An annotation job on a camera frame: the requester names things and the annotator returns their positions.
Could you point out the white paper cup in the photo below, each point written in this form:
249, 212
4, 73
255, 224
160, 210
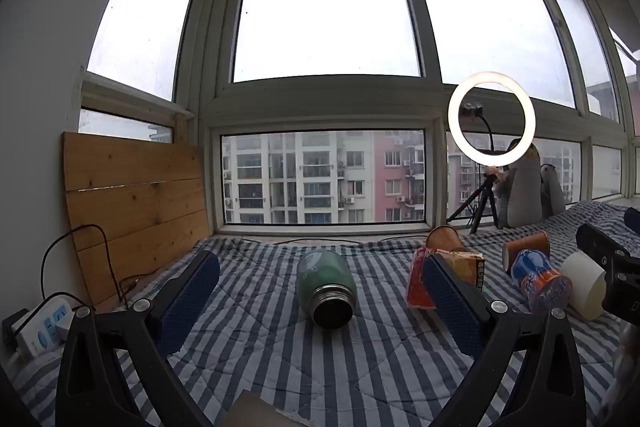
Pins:
585, 284

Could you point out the large grey penguin plush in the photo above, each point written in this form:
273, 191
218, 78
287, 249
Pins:
522, 197

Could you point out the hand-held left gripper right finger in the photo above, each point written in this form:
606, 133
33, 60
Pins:
452, 304

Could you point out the orange snack box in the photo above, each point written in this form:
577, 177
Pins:
462, 269

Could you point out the white power strip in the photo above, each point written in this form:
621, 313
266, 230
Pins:
42, 322

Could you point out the black tripod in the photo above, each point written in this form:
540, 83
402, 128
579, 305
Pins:
481, 202

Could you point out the small grey penguin plush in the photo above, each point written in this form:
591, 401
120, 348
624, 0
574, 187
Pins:
552, 192

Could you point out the wooden board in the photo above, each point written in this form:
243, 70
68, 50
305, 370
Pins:
135, 212

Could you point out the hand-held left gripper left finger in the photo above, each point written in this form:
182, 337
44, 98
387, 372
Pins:
186, 304

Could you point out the green thermos cup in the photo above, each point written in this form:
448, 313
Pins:
326, 287

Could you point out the black gooseneck phone holder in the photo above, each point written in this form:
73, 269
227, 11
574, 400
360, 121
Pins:
473, 109

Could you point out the blue striped blanket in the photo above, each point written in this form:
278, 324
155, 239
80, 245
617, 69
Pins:
260, 352

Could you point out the brown paper cup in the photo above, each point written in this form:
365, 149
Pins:
527, 249
445, 238

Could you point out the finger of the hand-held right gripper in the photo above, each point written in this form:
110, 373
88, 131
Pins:
600, 244

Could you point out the white window frame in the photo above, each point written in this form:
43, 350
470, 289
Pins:
210, 107

